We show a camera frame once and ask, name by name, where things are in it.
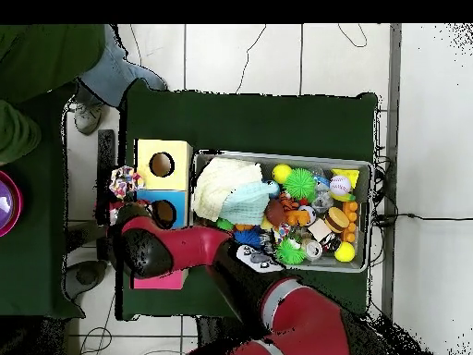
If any white baseball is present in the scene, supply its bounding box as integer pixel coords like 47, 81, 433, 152
329, 175, 352, 196

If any light blue waffle cloth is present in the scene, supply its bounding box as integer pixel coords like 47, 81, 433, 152
219, 180, 281, 226

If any blue spiky rubber ball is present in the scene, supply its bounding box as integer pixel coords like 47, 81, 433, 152
233, 228, 264, 249

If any black floor cable with plug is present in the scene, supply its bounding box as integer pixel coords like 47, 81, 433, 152
372, 212, 473, 226

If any plain wooden cube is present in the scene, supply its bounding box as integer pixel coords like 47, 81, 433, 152
308, 218, 333, 242

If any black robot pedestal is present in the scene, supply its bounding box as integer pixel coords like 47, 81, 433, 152
195, 315, 245, 355

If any green cloth side table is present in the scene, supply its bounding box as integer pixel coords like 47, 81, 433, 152
0, 82, 84, 319

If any round wooden burger toy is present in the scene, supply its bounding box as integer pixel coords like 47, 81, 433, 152
323, 206, 350, 234

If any pink round object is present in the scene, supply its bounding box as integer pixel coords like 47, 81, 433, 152
0, 170, 24, 238

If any cream waffle cloth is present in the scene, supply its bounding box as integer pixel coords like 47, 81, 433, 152
191, 157, 264, 223

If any colourful patterned cloth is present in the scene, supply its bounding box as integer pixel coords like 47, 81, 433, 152
109, 165, 145, 201

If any silver mesh bin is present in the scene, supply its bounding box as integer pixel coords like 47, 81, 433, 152
187, 149, 374, 274

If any green spiky rubber ball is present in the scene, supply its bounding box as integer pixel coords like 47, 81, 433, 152
283, 167, 318, 202

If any dark green table cloth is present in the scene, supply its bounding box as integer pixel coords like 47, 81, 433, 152
115, 78, 380, 321

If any small soccer ball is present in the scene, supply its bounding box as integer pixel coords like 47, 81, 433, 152
298, 204, 318, 225

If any yellow ball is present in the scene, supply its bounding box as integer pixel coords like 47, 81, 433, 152
272, 163, 293, 185

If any brown toy football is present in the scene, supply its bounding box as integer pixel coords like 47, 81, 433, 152
264, 199, 285, 226

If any wooden box with three holes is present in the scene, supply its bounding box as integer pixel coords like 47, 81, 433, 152
130, 138, 194, 290

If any person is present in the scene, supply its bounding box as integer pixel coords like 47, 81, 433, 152
0, 23, 167, 165

